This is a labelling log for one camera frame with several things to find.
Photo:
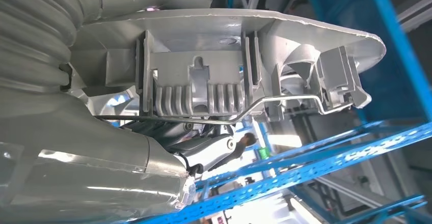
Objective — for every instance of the blue metal shelf rack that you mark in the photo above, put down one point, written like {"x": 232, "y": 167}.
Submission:
{"x": 303, "y": 172}

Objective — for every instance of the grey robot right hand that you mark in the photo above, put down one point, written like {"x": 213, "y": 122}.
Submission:
{"x": 84, "y": 168}

